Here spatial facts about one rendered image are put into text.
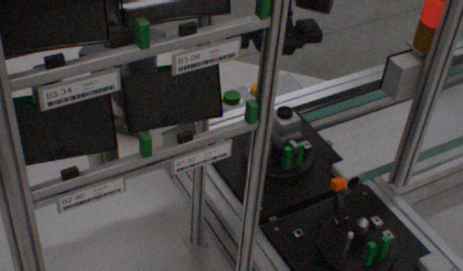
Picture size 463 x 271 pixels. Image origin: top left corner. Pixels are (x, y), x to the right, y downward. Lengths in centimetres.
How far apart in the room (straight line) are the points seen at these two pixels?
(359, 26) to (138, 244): 256
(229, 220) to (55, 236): 35
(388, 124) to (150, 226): 59
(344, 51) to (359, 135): 196
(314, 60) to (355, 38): 32
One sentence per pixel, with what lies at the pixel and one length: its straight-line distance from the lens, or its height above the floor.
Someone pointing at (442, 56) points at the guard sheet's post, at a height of 127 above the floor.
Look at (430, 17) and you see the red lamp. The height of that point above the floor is 133.
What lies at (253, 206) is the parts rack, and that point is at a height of 114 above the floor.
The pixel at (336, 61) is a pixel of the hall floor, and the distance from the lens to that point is 336.
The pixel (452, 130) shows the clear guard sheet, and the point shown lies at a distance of 136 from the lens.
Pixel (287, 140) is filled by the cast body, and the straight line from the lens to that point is 126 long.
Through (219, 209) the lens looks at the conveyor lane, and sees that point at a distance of 124.
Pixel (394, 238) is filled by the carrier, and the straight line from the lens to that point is 120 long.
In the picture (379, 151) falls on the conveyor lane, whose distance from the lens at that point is 148.
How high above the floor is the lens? 188
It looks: 41 degrees down
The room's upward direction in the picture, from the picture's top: 5 degrees clockwise
